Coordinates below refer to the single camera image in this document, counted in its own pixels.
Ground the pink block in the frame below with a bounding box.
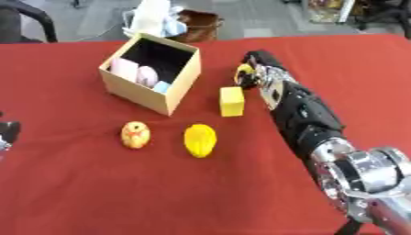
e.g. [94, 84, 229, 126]
[109, 58, 141, 83]

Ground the brown bag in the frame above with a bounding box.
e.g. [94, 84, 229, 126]
[168, 9, 227, 44]

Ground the orange and yellow toy apple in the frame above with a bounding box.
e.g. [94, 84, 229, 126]
[118, 120, 153, 151]

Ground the tan cardboard box black inside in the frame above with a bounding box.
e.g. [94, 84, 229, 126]
[97, 32, 205, 117]

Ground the black office chair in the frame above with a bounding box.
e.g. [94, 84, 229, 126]
[354, 0, 411, 31]

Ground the pink toy egg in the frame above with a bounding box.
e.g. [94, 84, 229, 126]
[135, 65, 161, 88]

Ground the small yellow toy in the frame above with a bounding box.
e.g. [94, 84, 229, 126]
[238, 63, 257, 77]

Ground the yellow rectangular block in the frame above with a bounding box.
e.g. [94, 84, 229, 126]
[218, 86, 248, 118]

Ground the yellow patterned bag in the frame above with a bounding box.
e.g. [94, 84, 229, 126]
[306, 0, 357, 25]

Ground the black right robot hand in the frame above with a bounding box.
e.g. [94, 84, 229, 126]
[232, 50, 289, 91]

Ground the white bag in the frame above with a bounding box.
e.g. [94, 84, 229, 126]
[122, 0, 190, 39]

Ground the light blue block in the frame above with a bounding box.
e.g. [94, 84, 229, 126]
[152, 81, 173, 94]

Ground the yellow toy fruit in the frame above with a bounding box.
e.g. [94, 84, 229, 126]
[183, 123, 218, 159]

